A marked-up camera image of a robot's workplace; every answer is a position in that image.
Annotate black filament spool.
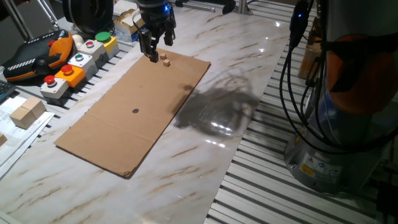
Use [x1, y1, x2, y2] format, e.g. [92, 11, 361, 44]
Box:
[62, 0, 114, 35]

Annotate large wooden cube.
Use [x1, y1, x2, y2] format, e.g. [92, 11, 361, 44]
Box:
[21, 96, 47, 118]
[9, 106, 37, 130]

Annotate small red button white box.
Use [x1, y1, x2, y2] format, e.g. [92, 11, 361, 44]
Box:
[76, 39, 109, 68]

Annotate grey metal tripod leg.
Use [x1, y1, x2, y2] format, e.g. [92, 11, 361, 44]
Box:
[36, 0, 60, 29]
[2, 0, 34, 42]

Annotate white carton box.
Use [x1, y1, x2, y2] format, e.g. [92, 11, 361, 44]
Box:
[112, 0, 139, 16]

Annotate small open cardboard box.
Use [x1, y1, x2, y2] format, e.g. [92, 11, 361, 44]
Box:
[113, 8, 146, 35]

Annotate green button white box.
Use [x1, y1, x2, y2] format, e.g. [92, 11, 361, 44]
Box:
[67, 52, 99, 81]

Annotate white rounded plastic object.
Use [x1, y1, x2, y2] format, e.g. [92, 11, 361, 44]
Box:
[71, 34, 85, 49]

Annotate slanted aluminium post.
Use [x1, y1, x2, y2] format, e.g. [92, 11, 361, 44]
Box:
[233, 0, 253, 16]

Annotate brown cardboard sheet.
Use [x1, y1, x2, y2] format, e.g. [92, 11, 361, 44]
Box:
[53, 48, 211, 179]

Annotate red mushroom button white box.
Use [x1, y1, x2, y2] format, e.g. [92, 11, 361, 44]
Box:
[39, 75, 71, 106]

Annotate white marble pattern sheet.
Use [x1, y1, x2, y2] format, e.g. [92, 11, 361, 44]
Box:
[0, 6, 292, 224]

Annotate red button orange box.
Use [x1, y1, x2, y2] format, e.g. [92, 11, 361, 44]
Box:
[54, 64, 86, 90]

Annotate printed white paper sheets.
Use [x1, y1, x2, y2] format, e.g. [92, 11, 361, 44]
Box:
[0, 95, 55, 180]

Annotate brown taped cardboard box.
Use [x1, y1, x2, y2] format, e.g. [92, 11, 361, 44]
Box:
[297, 17, 323, 80]

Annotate black usb cable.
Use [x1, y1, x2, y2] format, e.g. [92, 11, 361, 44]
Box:
[279, 0, 398, 155]

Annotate green button yellow box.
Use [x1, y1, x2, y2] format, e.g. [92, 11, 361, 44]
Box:
[95, 31, 120, 59]

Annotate black orange teach pendant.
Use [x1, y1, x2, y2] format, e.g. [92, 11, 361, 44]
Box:
[2, 29, 75, 82]

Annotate black computer keyboard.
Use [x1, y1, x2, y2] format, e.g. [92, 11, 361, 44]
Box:
[0, 80, 16, 102]

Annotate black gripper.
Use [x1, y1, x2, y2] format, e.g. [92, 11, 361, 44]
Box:
[135, 0, 177, 63]

